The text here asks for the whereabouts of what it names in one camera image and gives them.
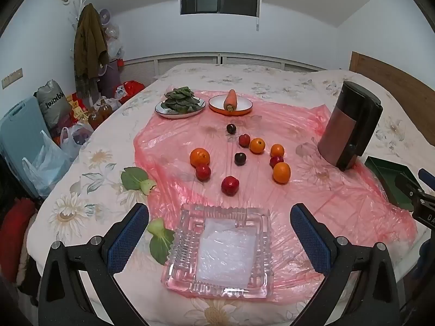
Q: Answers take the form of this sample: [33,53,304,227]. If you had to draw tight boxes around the bok choy leaf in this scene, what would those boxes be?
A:
[148,218,175,265]
[120,167,157,196]

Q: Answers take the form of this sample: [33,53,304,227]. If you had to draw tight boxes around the red cloth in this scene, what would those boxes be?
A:
[0,199,36,279]

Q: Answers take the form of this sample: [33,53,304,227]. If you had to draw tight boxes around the white coat rack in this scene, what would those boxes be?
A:
[69,0,95,21]

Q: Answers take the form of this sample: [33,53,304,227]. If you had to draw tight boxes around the pile of green leaves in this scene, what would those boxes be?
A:
[160,87,202,114]

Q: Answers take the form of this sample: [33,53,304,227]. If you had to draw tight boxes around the white plastic bag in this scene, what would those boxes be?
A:
[60,122,95,158]

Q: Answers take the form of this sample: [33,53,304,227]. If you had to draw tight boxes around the clear glass tray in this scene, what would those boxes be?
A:
[161,204,275,299]

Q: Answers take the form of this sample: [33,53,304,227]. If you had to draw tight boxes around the olive green coat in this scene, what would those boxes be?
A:
[74,3,110,89]

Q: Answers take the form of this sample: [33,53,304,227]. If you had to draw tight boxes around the bluish clear plastic bag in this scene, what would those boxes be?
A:
[22,131,73,198]

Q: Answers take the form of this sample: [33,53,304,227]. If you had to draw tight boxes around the pink plastic sheet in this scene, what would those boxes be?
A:
[134,90,418,301]

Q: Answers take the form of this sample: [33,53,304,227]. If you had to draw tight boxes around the red bag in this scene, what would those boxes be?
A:
[116,81,146,104]

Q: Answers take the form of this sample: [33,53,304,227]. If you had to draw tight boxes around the white plate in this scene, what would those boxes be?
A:
[155,96,206,119]

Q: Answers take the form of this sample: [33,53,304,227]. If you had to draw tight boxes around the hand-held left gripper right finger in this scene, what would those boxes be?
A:
[290,202,406,326]

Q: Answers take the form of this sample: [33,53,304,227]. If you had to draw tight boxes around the orange rimmed plate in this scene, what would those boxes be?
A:
[208,94,254,114]

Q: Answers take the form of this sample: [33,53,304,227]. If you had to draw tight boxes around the green cardboard tray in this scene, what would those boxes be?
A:
[365,156,422,209]

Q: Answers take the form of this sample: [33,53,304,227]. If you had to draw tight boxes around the wall switch panel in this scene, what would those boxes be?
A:
[1,68,24,89]

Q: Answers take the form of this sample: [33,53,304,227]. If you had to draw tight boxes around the white radiator cover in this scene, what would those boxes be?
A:
[124,52,320,89]

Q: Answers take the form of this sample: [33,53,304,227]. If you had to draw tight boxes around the wooden bed headboard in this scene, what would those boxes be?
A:
[350,51,435,143]

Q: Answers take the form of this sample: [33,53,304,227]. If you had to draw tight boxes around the carrot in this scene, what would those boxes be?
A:
[223,89,237,112]

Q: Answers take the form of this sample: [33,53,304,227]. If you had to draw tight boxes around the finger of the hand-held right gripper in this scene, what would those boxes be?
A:
[398,173,425,211]
[418,168,435,186]

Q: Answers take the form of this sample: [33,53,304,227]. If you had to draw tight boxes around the grey printed bag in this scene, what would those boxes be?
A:
[34,80,73,130]

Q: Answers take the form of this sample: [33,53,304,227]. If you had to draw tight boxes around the purple bin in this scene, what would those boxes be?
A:
[98,59,125,97]

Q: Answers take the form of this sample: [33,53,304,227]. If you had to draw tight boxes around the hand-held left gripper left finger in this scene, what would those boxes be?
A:
[37,202,150,326]

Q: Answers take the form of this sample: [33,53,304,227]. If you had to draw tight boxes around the red gift boxes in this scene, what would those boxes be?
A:
[66,93,89,123]

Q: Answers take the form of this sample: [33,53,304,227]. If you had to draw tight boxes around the small white fan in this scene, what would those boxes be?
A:
[98,8,115,28]

